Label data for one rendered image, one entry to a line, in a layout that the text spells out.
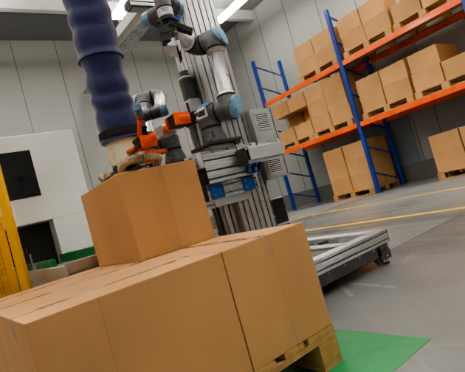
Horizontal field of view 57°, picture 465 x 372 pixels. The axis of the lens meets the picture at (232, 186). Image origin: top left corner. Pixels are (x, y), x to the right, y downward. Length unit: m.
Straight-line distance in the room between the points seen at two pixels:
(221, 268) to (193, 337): 0.23
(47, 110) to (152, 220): 10.43
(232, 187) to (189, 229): 0.50
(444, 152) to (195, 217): 7.35
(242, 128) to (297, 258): 1.34
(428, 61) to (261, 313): 7.92
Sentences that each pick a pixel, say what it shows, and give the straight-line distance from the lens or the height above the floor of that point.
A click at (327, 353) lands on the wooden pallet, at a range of 1.71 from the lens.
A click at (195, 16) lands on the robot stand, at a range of 2.93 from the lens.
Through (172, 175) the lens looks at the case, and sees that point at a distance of 2.03.
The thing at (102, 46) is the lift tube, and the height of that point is 1.63.
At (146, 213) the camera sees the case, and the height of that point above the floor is 0.74.
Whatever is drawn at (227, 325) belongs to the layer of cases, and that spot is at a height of 0.32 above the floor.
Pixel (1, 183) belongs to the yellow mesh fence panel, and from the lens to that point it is 3.25.
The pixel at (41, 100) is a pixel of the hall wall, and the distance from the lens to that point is 12.32.
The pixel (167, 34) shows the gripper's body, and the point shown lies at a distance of 2.13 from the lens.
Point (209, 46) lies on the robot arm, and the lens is 2.53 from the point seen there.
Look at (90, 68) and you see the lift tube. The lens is 2.36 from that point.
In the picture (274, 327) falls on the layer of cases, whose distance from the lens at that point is 1.53.
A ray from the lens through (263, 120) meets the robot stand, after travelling 2.82.
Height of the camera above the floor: 0.69
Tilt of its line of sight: 2 degrees up
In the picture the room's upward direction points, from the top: 16 degrees counter-clockwise
